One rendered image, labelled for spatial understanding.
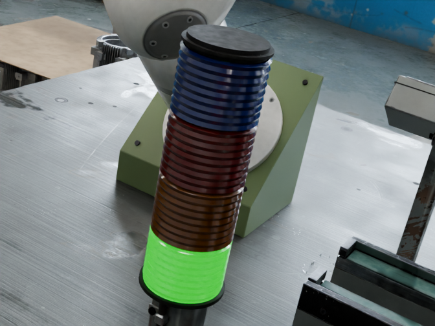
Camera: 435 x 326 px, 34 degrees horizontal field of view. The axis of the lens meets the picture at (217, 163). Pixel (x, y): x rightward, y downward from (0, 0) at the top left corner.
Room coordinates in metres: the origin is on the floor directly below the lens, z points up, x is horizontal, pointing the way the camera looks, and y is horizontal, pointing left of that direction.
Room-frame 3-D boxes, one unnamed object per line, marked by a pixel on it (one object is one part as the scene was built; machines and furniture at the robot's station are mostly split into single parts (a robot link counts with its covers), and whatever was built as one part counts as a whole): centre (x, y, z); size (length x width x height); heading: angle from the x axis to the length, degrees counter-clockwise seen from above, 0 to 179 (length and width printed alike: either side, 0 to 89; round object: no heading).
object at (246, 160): (0.45, 0.01, 1.14); 0.06 x 0.06 x 0.04
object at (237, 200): (0.45, 0.01, 1.10); 0.06 x 0.06 x 0.04
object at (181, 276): (0.45, 0.01, 1.05); 0.06 x 0.06 x 0.04
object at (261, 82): (0.45, 0.01, 1.19); 0.06 x 0.06 x 0.04
